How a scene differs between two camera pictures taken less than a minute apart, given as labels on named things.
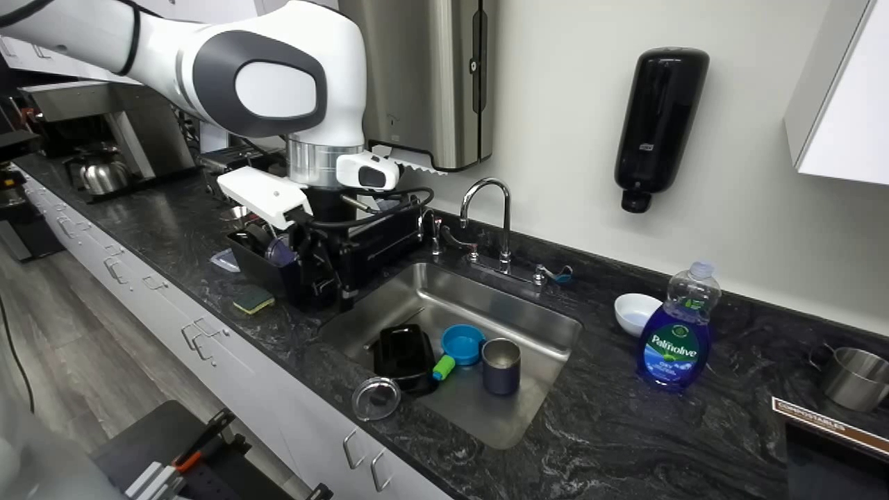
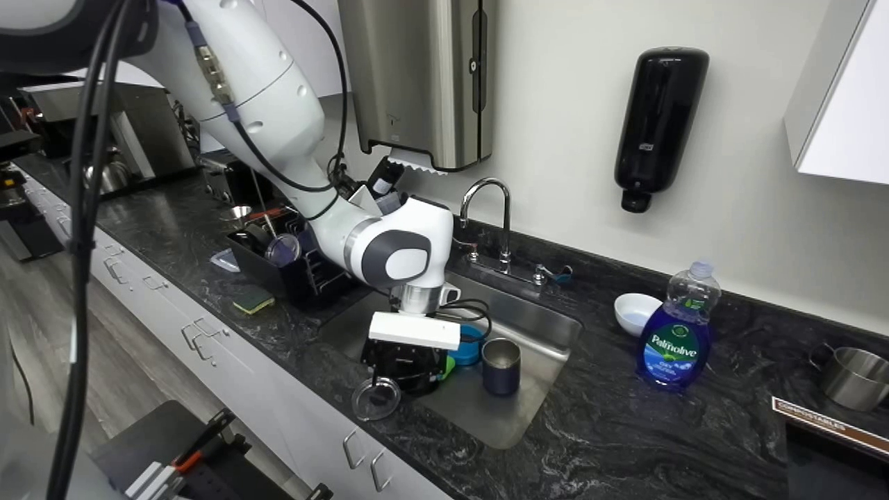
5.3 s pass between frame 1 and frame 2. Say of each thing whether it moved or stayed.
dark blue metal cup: stayed
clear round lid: stayed
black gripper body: moved
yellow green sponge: stayed
